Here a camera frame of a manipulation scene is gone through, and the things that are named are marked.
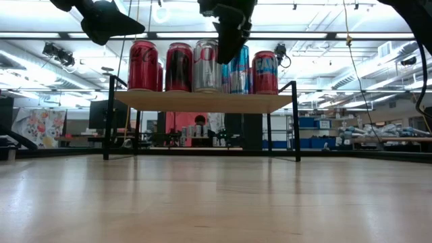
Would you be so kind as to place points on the red Coke Zero can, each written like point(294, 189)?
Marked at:
point(160, 79)
point(142, 67)

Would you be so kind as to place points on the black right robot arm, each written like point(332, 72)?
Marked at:
point(415, 17)

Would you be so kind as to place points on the pile of plastic-wrapped items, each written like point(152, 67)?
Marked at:
point(388, 130)

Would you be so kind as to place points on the black metal rig frame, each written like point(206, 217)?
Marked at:
point(67, 152)

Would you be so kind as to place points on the silver Diet Coke can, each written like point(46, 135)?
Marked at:
point(206, 71)

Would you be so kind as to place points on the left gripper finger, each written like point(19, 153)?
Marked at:
point(108, 23)

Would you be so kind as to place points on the blue storage bin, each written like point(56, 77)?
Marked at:
point(306, 122)
point(317, 143)
point(276, 144)

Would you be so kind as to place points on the wooden shelf black metal frame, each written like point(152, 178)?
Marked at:
point(202, 103)

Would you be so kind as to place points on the blue silver Red Bull can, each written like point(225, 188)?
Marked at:
point(240, 77)
point(225, 81)

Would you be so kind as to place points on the white hanging cloth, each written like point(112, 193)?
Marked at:
point(216, 121)

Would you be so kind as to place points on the black cabinet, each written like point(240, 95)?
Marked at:
point(243, 131)

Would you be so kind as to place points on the orange panel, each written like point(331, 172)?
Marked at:
point(182, 121)

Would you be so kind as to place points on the floral patterned cloth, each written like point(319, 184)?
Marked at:
point(40, 128)

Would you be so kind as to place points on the Star Wars Coca-Cola can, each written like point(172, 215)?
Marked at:
point(179, 71)

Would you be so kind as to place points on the person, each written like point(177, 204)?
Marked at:
point(200, 119)

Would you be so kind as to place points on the black monitor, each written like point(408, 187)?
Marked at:
point(98, 114)

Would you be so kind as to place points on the black ceiling-mounted device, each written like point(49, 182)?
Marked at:
point(281, 54)
point(60, 55)

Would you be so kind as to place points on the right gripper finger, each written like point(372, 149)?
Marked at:
point(231, 37)

